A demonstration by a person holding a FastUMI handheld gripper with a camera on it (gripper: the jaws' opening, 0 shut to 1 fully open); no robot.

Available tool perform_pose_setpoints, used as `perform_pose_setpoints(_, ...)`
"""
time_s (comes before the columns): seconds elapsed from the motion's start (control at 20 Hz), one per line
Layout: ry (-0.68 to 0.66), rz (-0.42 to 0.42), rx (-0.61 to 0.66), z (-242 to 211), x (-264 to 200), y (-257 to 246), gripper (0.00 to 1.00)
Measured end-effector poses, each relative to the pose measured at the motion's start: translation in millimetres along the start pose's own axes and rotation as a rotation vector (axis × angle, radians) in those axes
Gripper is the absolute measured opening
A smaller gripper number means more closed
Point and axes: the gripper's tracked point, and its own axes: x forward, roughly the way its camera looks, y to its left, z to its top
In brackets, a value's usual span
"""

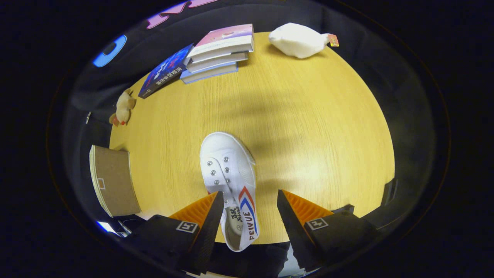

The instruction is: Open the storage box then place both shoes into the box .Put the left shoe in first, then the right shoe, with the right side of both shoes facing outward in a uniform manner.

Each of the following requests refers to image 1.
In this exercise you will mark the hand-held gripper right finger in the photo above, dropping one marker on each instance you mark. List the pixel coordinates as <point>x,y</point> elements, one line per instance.
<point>295,235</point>

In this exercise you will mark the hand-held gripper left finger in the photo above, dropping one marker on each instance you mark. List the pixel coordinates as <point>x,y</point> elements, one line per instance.
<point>204,235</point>

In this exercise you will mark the white canvas shoe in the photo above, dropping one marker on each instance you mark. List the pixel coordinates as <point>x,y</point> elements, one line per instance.
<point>231,170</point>

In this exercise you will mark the beige fabric storage box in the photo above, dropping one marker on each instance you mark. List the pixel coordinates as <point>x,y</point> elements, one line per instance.
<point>114,181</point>

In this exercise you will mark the bright screen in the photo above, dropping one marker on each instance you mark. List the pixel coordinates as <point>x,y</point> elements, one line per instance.
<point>105,226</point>

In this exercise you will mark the tan plush dog toy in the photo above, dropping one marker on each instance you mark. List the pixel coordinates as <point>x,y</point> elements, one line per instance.
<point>124,108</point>

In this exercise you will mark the light blue book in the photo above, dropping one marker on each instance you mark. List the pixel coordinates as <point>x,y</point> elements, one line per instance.
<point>210,72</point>

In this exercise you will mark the white cloth clip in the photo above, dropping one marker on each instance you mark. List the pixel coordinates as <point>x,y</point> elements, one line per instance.
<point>88,117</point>

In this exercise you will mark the dark blue book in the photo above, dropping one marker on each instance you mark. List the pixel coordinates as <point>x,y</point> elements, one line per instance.
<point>166,71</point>

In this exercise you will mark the white book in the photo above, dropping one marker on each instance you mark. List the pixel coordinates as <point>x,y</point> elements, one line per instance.
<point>216,61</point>

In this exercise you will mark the black backdrop cloth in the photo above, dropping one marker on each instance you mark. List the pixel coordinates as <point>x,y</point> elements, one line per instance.
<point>401,96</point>

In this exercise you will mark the white plush toy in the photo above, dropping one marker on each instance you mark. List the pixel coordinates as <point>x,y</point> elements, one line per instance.
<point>297,40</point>

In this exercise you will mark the pink cover book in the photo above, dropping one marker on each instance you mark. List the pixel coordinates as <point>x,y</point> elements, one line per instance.
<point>225,38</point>

